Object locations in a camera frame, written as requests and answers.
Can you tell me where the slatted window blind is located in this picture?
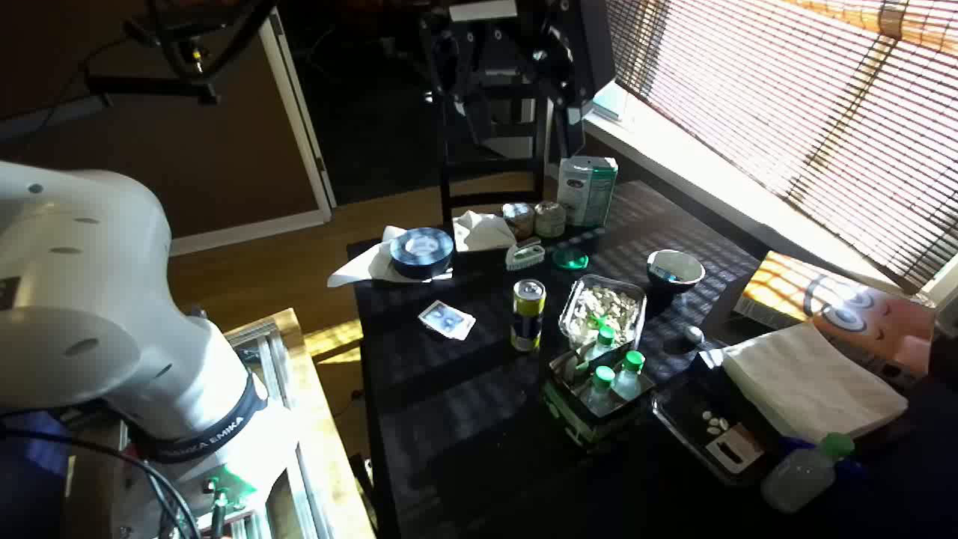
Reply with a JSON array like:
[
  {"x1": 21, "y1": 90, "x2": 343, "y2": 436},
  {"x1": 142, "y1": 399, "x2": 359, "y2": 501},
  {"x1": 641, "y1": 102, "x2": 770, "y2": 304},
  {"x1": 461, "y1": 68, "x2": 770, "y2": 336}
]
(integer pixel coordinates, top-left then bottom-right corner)
[{"x1": 600, "y1": 0, "x2": 958, "y2": 295}]

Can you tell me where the white framed brown board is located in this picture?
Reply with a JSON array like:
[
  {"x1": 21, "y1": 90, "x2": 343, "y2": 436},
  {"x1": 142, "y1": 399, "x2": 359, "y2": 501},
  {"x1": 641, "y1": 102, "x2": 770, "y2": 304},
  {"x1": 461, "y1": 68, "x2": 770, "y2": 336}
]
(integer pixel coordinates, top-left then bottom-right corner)
[{"x1": 0, "y1": 0, "x2": 337, "y2": 257}]

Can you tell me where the black bottle case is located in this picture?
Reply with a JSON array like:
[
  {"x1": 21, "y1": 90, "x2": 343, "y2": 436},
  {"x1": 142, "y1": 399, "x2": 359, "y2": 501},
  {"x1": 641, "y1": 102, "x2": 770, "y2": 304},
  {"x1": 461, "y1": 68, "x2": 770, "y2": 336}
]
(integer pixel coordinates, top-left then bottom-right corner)
[{"x1": 539, "y1": 337, "x2": 659, "y2": 453}]

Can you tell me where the small bottle with green cap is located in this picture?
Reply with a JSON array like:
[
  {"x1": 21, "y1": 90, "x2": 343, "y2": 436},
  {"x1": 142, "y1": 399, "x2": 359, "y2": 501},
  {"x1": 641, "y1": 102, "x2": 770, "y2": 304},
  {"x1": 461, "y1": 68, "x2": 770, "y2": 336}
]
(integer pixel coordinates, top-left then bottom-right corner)
[
  {"x1": 593, "y1": 312, "x2": 623, "y2": 348},
  {"x1": 581, "y1": 361, "x2": 620, "y2": 415},
  {"x1": 609, "y1": 348, "x2": 648, "y2": 405}
]

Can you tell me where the metal spoon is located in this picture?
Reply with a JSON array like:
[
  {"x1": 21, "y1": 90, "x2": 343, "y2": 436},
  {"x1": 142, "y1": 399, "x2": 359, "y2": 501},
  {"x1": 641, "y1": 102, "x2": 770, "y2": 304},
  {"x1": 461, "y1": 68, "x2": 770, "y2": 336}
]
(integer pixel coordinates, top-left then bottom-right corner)
[{"x1": 683, "y1": 322, "x2": 728, "y2": 369}]

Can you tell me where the blue-grey tape roll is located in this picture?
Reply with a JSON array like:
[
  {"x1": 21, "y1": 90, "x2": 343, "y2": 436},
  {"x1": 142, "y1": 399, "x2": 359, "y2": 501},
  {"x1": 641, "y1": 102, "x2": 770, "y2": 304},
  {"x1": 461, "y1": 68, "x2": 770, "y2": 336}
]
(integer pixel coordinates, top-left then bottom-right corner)
[{"x1": 389, "y1": 224, "x2": 458, "y2": 282}]

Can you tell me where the black base cable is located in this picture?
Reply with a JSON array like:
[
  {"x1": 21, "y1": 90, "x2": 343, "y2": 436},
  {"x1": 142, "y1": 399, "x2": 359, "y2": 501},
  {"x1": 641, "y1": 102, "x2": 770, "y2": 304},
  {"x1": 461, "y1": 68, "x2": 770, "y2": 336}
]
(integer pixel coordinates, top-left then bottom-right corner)
[{"x1": 0, "y1": 426, "x2": 204, "y2": 539}]

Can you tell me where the white window sill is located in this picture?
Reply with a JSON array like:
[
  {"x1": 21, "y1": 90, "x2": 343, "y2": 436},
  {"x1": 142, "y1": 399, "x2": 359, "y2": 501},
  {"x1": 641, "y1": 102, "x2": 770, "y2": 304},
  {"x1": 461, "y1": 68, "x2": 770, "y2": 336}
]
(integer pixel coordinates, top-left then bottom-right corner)
[{"x1": 581, "y1": 77, "x2": 901, "y2": 292}]

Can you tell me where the green round lid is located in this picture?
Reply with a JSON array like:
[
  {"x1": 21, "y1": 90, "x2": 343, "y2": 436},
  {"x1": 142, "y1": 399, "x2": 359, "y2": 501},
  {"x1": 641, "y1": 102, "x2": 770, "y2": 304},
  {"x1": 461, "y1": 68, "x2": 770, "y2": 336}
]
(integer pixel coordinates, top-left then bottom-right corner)
[{"x1": 551, "y1": 242, "x2": 595, "y2": 276}]

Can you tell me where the small round cup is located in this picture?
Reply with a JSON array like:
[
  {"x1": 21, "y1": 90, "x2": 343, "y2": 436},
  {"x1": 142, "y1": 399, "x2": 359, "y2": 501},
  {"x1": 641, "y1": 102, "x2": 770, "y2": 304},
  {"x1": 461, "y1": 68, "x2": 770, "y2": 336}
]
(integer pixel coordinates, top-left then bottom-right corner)
[
  {"x1": 500, "y1": 200, "x2": 536, "y2": 240},
  {"x1": 533, "y1": 197, "x2": 569, "y2": 240}
]

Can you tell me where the small blue white card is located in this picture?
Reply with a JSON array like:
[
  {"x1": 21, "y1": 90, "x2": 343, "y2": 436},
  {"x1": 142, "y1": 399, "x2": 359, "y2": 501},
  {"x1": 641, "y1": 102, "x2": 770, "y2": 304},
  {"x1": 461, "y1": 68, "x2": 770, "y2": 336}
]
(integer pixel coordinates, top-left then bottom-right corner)
[{"x1": 415, "y1": 295, "x2": 478, "y2": 343}]

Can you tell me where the yellow and blue can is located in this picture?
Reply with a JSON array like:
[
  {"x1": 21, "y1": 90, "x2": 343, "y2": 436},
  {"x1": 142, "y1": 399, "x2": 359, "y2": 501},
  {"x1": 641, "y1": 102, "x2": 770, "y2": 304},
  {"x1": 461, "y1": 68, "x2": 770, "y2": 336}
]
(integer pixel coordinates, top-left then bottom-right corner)
[{"x1": 509, "y1": 276, "x2": 551, "y2": 357}]

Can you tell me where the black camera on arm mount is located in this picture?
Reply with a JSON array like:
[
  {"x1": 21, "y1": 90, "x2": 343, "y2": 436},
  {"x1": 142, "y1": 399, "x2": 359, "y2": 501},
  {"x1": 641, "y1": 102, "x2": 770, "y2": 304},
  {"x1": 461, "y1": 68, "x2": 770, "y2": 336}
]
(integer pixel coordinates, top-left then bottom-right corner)
[{"x1": 83, "y1": 0, "x2": 279, "y2": 108}]

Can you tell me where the black chair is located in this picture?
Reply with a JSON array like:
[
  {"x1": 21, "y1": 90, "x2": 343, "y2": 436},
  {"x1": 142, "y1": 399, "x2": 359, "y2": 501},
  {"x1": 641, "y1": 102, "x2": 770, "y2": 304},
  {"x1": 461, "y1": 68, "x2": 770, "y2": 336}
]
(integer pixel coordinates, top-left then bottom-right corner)
[{"x1": 415, "y1": 0, "x2": 617, "y2": 233}]

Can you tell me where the black tray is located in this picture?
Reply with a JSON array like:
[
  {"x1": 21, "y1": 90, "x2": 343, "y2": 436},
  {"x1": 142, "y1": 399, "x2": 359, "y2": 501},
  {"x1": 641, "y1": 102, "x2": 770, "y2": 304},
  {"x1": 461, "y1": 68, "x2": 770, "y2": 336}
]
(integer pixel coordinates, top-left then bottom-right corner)
[{"x1": 651, "y1": 369, "x2": 803, "y2": 490}]

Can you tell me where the white folded towel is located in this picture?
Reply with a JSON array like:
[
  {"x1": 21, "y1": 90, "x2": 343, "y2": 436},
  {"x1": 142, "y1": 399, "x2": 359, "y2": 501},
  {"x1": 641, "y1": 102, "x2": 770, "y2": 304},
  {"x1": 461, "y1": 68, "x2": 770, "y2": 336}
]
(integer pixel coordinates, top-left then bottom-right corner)
[{"x1": 719, "y1": 322, "x2": 909, "y2": 459}]

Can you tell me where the black bowl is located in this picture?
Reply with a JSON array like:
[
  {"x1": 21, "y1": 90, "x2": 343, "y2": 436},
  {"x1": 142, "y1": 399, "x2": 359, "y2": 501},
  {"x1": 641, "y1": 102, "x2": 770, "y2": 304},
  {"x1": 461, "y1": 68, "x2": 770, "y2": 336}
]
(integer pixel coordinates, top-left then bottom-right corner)
[{"x1": 641, "y1": 246, "x2": 708, "y2": 318}]

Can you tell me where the white folded napkin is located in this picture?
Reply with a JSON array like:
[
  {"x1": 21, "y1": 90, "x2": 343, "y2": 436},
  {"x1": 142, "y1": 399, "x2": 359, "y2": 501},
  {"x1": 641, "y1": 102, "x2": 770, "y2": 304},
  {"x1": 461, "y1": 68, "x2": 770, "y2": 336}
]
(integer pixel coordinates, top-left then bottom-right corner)
[{"x1": 448, "y1": 207, "x2": 517, "y2": 255}]

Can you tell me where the clear plastic food container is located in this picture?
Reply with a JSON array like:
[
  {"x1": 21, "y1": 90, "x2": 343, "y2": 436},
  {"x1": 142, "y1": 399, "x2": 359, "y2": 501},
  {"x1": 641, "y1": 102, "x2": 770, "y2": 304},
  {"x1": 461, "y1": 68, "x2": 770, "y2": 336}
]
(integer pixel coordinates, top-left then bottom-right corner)
[{"x1": 554, "y1": 273, "x2": 648, "y2": 360}]

